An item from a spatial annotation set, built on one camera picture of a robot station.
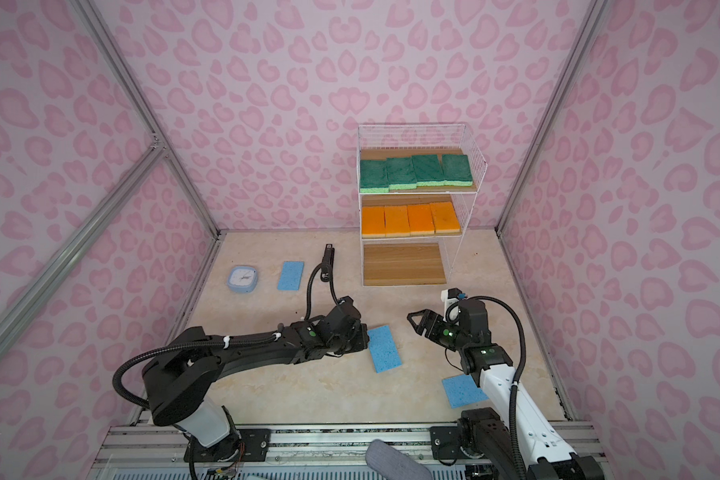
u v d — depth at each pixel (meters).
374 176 0.73
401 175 0.73
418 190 0.73
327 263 1.08
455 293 0.75
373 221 0.86
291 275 1.06
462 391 0.80
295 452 0.73
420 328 0.72
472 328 0.62
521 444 0.42
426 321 0.72
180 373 0.48
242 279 1.03
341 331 0.66
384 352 0.84
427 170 0.75
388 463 0.69
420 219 0.86
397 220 0.86
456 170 0.75
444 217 0.86
